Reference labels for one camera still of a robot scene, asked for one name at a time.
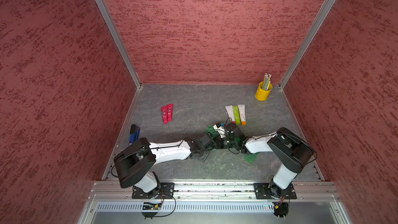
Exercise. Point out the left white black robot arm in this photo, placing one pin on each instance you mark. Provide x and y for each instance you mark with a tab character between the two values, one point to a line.
133	164

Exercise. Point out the dark red tube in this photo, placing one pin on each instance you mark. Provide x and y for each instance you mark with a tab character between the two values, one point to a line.
164	114

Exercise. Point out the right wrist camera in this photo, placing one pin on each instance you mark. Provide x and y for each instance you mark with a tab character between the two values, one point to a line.
228	131

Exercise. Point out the yellow cup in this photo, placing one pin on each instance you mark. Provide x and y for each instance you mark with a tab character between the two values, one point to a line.
261	94

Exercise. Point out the bundle of pencils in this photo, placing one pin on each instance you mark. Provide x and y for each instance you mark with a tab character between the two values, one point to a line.
266	82

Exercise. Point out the left corner aluminium profile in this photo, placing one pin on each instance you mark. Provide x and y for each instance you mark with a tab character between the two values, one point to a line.
101	4

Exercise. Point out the corner aluminium profile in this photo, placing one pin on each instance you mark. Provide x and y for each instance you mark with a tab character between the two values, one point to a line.
311	33
101	4

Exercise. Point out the right controller board with cables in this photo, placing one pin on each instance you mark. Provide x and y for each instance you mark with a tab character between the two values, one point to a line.
281	208

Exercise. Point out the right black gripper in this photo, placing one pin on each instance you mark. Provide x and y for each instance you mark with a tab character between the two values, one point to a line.
218	143

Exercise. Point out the right corner aluminium profile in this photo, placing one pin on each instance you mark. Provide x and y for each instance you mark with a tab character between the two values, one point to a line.
311	33

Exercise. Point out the white tube red cap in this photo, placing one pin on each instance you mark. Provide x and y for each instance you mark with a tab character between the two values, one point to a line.
230	112

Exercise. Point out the red pink tube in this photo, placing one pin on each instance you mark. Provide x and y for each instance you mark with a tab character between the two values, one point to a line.
170	112

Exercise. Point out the green tube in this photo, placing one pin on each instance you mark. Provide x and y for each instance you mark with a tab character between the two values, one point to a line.
236	114

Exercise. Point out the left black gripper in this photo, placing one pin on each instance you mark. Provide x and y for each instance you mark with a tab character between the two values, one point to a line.
203	157

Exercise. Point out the blue stapler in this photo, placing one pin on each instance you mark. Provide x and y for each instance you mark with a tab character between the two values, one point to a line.
134	134

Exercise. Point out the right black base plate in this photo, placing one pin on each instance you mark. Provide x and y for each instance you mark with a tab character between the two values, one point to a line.
264	191

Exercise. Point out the aluminium front rail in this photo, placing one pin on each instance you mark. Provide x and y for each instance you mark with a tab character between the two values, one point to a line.
225	191

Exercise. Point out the green microfiber cloth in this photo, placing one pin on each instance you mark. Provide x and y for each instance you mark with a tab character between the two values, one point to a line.
249	157

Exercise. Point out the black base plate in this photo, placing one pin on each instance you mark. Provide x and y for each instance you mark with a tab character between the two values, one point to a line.
164	190
264	191

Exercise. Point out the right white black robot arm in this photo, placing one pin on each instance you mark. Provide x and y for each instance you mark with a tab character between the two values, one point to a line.
293	152

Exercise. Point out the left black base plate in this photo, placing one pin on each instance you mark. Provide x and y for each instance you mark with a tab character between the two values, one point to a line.
164	190

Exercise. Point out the white tube orange cap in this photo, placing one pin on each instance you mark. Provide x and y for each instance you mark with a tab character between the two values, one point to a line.
242	114

